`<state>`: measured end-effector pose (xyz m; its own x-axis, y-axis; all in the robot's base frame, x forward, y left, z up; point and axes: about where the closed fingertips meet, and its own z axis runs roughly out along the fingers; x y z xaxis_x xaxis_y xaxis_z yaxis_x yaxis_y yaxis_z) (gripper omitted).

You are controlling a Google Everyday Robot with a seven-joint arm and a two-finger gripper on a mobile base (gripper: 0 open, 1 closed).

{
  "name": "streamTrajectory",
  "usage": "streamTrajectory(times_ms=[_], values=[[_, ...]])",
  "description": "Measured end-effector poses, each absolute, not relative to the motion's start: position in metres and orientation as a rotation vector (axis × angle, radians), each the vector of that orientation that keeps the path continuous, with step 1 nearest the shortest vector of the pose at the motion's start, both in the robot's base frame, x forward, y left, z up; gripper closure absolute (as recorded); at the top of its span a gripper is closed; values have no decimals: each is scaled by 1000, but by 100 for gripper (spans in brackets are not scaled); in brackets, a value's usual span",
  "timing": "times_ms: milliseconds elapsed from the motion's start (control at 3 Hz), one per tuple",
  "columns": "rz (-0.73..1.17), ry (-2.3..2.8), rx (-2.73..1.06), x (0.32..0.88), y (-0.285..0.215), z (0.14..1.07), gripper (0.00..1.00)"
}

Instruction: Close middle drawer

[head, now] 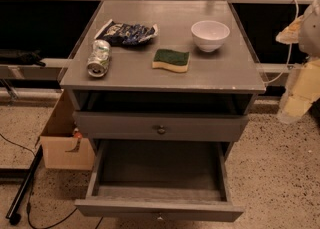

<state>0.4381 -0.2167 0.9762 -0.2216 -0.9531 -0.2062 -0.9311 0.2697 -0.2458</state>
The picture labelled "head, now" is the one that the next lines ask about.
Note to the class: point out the green and yellow sponge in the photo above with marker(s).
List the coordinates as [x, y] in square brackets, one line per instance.
[171, 60]

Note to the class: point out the white ceramic bowl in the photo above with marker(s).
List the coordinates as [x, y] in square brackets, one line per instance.
[209, 35]

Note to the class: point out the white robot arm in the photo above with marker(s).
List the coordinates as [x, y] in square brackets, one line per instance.
[303, 84]

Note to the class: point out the grey upper drawer with knob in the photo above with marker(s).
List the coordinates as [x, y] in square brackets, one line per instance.
[161, 127]

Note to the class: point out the crushed silver soda can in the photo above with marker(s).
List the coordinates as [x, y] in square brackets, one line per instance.
[99, 60]

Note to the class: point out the black bar on floor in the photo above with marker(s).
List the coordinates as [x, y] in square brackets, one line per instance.
[25, 176]

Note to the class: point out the grey wooden drawer cabinet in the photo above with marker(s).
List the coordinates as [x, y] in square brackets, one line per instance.
[224, 82]

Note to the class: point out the padded gripper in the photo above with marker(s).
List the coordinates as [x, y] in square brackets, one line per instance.
[311, 34]

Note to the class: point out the cardboard box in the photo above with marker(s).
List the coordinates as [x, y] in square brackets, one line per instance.
[63, 145]

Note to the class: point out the blue crumpled chip bag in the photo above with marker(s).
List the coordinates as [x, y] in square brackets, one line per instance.
[122, 34]

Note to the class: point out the black object on left shelf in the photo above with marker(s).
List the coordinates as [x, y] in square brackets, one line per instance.
[21, 57]

